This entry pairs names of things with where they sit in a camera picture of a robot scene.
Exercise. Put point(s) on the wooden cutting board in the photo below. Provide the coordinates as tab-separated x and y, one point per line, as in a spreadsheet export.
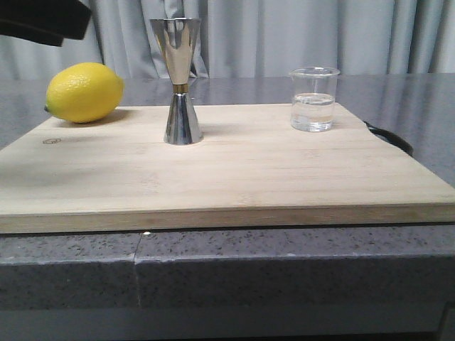
251	169

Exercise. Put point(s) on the yellow lemon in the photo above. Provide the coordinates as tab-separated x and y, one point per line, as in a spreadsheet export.
84	92

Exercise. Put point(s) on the clear glass beaker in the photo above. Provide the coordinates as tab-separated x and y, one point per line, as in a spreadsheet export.
313	100

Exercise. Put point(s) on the steel jigger measuring cup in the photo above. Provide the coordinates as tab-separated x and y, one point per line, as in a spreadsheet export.
176	38

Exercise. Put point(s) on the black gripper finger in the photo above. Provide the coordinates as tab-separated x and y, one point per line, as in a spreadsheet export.
45	22

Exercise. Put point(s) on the grey curtain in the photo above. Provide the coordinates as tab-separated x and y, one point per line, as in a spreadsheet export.
253	39

